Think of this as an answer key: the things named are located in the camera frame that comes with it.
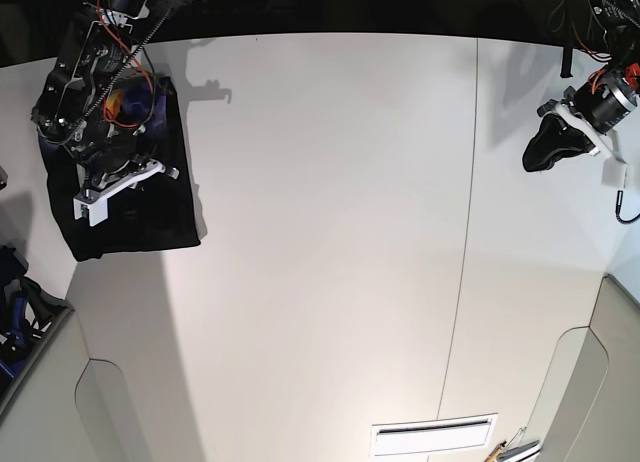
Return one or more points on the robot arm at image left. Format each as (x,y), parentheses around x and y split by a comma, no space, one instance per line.
(95,113)

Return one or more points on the grey partition panel right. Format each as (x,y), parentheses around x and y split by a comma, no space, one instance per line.
(598,417)

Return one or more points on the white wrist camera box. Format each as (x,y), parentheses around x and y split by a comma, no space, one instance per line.
(616,173)
(92,206)

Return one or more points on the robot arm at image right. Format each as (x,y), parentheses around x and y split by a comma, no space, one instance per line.
(618,21)

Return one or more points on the grey partition panel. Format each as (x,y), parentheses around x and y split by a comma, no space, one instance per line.
(598,417)
(102,398)

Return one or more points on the grey partition panel left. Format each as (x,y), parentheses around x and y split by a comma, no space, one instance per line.
(102,398)

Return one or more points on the yellow and grey pens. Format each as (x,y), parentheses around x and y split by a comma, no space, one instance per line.
(515,450)

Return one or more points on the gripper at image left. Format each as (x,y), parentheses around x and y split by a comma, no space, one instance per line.
(105,161)

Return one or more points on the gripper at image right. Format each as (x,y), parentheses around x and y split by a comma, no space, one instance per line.
(583,121)

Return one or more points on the black T-shirt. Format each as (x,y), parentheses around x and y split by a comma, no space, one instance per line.
(158,214)

